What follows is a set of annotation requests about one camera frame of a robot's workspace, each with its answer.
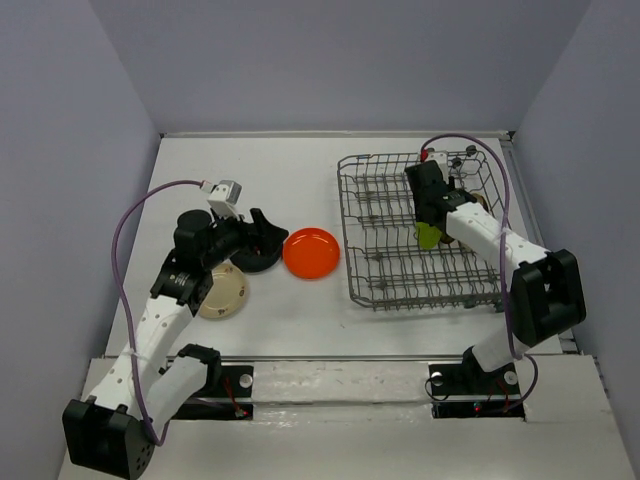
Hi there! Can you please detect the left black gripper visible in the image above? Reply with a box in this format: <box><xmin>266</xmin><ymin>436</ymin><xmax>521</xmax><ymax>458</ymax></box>
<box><xmin>202</xmin><ymin>207</ymin><xmax>288</xmax><ymax>270</ymax></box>

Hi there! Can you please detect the lime green plate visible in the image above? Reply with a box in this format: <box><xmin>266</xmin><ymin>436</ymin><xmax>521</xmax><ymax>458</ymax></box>
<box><xmin>415</xmin><ymin>222</ymin><xmax>442</xmax><ymax>250</ymax></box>

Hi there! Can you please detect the cream plate with black blot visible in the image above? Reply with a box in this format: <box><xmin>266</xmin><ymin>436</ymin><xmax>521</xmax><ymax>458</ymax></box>
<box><xmin>472</xmin><ymin>192</ymin><xmax>489</xmax><ymax>211</ymax></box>

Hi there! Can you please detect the orange plate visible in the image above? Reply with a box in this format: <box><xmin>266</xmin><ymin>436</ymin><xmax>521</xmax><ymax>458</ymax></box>
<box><xmin>283</xmin><ymin>227</ymin><xmax>341</xmax><ymax>280</ymax></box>

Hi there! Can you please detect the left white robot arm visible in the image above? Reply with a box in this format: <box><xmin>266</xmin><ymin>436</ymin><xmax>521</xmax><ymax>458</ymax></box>
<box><xmin>62</xmin><ymin>208</ymin><xmax>289</xmax><ymax>479</ymax></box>

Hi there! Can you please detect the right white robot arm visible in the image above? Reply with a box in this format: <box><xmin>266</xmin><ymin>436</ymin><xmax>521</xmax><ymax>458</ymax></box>
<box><xmin>405</xmin><ymin>160</ymin><xmax>586</xmax><ymax>392</ymax></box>

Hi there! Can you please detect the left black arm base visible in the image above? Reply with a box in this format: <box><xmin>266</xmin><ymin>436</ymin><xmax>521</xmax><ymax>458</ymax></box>
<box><xmin>172</xmin><ymin>364</ymin><xmax>254</xmax><ymax>421</ymax></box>

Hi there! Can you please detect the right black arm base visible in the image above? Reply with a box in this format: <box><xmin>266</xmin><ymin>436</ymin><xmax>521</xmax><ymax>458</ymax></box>
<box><xmin>424</xmin><ymin>363</ymin><xmax>525</xmax><ymax>420</ymax></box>

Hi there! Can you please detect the cream plate with floral marks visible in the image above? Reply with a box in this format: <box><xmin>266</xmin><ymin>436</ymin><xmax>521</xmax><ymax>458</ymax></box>
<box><xmin>198</xmin><ymin>263</ymin><xmax>248</xmax><ymax>320</ymax></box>

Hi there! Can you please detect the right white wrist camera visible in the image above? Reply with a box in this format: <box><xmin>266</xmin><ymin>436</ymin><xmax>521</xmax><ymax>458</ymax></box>
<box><xmin>420</xmin><ymin>147</ymin><xmax>449</xmax><ymax>170</ymax></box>

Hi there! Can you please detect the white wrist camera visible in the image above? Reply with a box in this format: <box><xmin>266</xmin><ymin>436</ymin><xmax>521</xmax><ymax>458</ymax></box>
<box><xmin>200</xmin><ymin>180</ymin><xmax>242</xmax><ymax>220</ymax></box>
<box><xmin>420</xmin><ymin>147</ymin><xmax>449</xmax><ymax>170</ymax></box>

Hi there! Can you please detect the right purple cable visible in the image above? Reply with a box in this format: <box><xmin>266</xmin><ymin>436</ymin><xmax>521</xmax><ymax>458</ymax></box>
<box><xmin>420</xmin><ymin>133</ymin><xmax>540</xmax><ymax>414</ymax></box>

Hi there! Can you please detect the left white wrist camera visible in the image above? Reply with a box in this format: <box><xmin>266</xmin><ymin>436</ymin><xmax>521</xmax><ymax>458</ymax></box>
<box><xmin>200</xmin><ymin>180</ymin><xmax>242</xmax><ymax>220</ymax></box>

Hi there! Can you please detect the grey wire dish rack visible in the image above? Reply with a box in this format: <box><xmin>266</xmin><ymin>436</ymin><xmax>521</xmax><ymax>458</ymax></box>
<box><xmin>337</xmin><ymin>153</ymin><xmax>502</xmax><ymax>311</ymax></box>

